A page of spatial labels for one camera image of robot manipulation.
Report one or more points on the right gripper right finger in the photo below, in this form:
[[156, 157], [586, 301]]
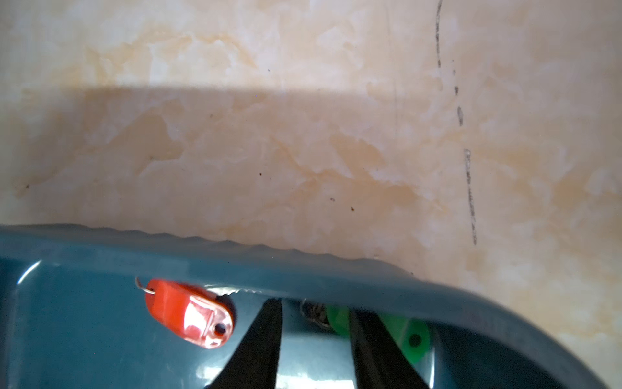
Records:
[[378, 361]]

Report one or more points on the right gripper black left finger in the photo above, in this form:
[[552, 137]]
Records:
[[255, 362]]

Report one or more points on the green tag key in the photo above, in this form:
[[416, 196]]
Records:
[[411, 335]]

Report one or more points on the teal storage box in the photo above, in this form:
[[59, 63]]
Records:
[[72, 316]]

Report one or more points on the red tag key in box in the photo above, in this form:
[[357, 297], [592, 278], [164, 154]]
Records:
[[192, 313]]

